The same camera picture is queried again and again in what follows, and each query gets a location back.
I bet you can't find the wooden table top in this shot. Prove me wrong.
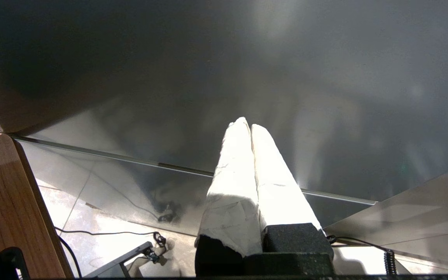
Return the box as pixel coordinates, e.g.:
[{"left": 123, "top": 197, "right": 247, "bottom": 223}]
[{"left": 0, "top": 133, "right": 75, "bottom": 278}]

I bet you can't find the thick black floor cable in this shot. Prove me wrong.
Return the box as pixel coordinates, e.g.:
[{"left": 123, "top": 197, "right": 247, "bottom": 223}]
[{"left": 58, "top": 234, "right": 83, "bottom": 278}]

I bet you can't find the thin black floor cable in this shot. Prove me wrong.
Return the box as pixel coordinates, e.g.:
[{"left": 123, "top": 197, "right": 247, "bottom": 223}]
[{"left": 54, "top": 227, "right": 167, "bottom": 249}]

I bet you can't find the grey base cabinet front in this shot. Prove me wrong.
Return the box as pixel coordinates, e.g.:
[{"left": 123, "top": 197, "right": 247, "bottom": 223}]
[{"left": 323, "top": 163, "right": 448, "bottom": 273}]

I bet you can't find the stainless steel refrigerator door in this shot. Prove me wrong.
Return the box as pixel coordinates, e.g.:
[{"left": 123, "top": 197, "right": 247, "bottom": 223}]
[{"left": 0, "top": 0, "right": 448, "bottom": 238}]

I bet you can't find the black bracket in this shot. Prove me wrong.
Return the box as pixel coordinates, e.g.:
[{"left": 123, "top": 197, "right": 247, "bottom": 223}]
[{"left": 0, "top": 246, "right": 30, "bottom": 280}]

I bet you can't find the black coiled cable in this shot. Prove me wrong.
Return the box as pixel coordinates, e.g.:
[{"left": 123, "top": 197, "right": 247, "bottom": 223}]
[{"left": 326, "top": 234, "right": 399, "bottom": 276}]

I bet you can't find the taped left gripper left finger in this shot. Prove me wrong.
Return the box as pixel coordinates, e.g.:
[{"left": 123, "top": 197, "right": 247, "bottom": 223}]
[{"left": 194, "top": 117, "right": 263, "bottom": 277}]

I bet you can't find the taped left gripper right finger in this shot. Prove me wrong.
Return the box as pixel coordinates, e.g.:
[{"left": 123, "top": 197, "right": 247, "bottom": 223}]
[{"left": 243, "top": 124, "right": 335, "bottom": 277}]

